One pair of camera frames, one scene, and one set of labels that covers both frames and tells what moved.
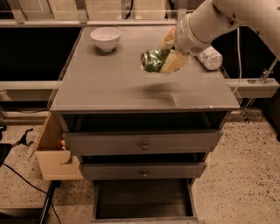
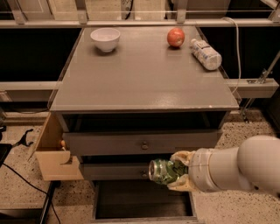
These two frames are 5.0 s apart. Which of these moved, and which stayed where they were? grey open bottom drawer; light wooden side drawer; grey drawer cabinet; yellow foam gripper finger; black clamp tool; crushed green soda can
Moved: crushed green soda can; yellow foam gripper finger
Stayed: light wooden side drawer; black clamp tool; grey drawer cabinet; grey open bottom drawer
